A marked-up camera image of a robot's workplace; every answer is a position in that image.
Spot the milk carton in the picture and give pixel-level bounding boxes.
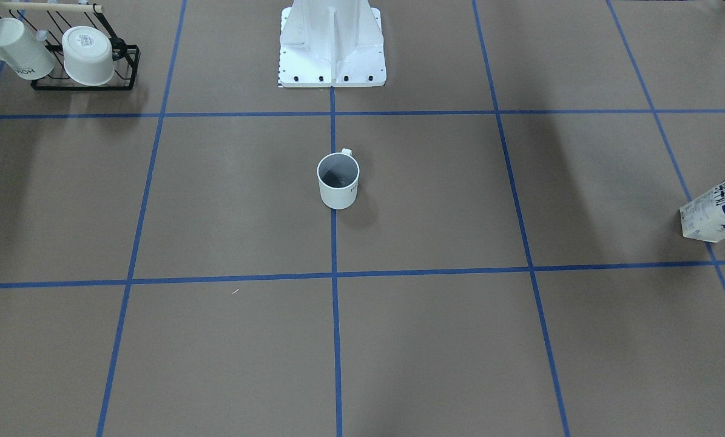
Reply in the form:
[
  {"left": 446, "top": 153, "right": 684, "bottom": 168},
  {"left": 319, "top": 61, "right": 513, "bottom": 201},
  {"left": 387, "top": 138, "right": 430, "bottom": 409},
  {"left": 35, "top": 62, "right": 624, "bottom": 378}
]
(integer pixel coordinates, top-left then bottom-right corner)
[{"left": 679, "top": 180, "right": 725, "bottom": 243}]

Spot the white mug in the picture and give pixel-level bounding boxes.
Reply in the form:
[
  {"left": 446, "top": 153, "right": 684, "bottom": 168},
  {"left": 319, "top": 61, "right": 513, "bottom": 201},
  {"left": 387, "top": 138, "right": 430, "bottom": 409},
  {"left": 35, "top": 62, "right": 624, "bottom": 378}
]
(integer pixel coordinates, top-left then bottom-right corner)
[{"left": 316, "top": 147, "right": 360, "bottom": 210}]

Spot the white cup lower rack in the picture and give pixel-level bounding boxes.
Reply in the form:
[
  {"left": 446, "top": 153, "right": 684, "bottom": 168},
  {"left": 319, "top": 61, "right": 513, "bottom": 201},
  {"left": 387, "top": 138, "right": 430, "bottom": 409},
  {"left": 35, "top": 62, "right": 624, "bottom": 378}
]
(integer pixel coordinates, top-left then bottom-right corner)
[{"left": 61, "top": 27, "right": 115, "bottom": 86}]

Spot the white cup rack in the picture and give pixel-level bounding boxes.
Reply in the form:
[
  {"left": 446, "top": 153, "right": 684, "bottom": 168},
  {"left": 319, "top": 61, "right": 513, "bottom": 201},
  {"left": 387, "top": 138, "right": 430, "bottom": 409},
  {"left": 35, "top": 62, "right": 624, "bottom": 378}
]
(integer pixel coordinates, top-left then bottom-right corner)
[
  {"left": 0, "top": 18, "right": 56, "bottom": 81},
  {"left": 61, "top": 27, "right": 115, "bottom": 86}
]

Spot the white cup upper rack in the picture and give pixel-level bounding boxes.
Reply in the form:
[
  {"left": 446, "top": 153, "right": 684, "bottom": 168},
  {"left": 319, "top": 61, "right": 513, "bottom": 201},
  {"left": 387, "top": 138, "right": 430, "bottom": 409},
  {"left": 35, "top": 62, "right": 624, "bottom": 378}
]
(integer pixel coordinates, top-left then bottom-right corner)
[{"left": 0, "top": 18, "right": 56, "bottom": 81}]

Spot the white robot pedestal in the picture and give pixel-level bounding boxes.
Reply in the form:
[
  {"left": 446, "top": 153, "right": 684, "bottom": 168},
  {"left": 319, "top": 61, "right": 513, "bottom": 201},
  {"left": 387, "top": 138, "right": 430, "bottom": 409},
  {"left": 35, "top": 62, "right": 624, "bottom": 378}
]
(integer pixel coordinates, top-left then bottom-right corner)
[{"left": 277, "top": 1, "right": 387, "bottom": 88}]

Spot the black wire cup rack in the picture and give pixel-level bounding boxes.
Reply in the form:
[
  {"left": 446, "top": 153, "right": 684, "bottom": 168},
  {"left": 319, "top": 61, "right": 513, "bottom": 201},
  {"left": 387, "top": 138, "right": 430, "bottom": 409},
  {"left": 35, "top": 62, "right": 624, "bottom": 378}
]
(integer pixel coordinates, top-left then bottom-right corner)
[{"left": 0, "top": 1, "right": 141, "bottom": 91}]

